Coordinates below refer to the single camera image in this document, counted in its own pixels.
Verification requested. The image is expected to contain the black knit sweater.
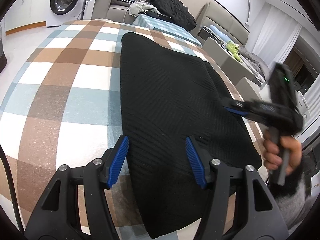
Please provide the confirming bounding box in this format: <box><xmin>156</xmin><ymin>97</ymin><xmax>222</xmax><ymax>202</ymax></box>
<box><xmin>120</xmin><ymin>33</ymin><xmax>262</xmax><ymax>238</ymax></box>

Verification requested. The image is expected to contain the person's right hand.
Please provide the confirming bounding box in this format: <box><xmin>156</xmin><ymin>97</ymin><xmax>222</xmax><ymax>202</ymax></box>
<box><xmin>262</xmin><ymin>128</ymin><xmax>304</xmax><ymax>177</ymax></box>

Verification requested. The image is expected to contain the grey square cabinet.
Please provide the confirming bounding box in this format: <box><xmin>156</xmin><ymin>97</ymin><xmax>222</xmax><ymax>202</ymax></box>
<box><xmin>202</xmin><ymin>37</ymin><xmax>255</xmax><ymax>85</ymax></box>

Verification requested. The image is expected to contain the green toy mask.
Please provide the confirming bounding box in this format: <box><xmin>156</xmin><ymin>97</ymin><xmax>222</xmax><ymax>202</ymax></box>
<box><xmin>226</xmin><ymin>41</ymin><xmax>242</xmax><ymax>62</ymax></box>

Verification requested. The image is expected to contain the white curtain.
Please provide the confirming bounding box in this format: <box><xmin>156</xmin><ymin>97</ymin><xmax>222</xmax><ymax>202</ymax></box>
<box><xmin>252</xmin><ymin>6</ymin><xmax>302</xmax><ymax>69</ymax></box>

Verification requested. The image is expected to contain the furry grey black sleeve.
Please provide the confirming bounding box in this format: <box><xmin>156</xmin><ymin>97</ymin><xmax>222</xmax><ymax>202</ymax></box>
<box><xmin>268</xmin><ymin>159</ymin><xmax>316</xmax><ymax>234</ymax></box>

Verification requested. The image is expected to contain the grey bed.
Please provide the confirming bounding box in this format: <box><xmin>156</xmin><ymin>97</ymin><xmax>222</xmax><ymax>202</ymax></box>
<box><xmin>191</xmin><ymin>2</ymin><xmax>270</xmax><ymax>86</ymax></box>

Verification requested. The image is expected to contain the teal checked tablecloth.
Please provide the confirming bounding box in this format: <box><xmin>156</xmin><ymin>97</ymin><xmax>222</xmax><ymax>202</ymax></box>
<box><xmin>133</xmin><ymin>14</ymin><xmax>202</xmax><ymax>47</ymax></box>

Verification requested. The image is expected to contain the black quilted jacket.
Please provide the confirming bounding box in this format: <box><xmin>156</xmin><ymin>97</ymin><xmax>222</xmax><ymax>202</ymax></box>
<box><xmin>146</xmin><ymin>0</ymin><xmax>196</xmax><ymax>31</ymax></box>

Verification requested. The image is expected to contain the grey sofa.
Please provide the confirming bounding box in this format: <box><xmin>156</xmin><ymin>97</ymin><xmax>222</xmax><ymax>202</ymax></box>
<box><xmin>91</xmin><ymin>0</ymin><xmax>136</xmax><ymax>24</ymax></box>

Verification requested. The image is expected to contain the white washing machine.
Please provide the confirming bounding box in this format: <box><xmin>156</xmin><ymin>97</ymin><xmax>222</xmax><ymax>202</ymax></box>
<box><xmin>46</xmin><ymin>0</ymin><xmax>86</xmax><ymax>28</ymax></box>

